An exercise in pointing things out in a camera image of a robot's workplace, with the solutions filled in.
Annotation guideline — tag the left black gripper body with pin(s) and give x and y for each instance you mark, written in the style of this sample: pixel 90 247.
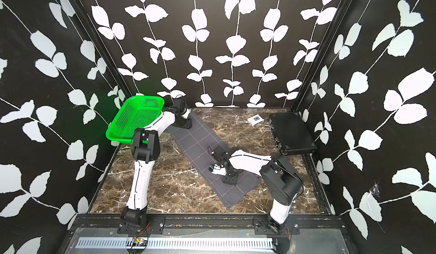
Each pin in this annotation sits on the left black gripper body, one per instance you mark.
pixel 184 123

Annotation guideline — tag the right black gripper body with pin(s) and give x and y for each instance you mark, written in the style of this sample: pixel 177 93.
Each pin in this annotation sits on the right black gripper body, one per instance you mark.
pixel 229 178

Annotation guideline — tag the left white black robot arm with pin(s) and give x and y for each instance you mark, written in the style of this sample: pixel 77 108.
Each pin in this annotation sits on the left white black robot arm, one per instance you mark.
pixel 145 149

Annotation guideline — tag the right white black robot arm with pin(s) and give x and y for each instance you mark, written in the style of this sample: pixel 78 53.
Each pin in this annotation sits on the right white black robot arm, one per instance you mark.
pixel 279 175

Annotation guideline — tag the green plastic basket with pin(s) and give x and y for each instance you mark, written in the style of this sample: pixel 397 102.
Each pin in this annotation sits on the green plastic basket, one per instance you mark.
pixel 137 112

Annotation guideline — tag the small white tag card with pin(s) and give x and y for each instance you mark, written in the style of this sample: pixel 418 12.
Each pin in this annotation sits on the small white tag card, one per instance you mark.
pixel 255 120

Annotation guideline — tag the black flat case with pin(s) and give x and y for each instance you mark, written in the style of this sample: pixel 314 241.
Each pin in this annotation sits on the black flat case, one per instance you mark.
pixel 291 134

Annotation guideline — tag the white perforated strip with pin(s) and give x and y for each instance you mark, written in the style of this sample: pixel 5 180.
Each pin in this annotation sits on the white perforated strip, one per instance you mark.
pixel 214 244

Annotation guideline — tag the small circuit board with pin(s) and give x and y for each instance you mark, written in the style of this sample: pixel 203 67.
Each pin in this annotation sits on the small circuit board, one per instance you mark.
pixel 138 243

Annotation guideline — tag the black front mounting rail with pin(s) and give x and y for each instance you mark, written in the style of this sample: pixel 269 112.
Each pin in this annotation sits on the black front mounting rail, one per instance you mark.
pixel 158 223

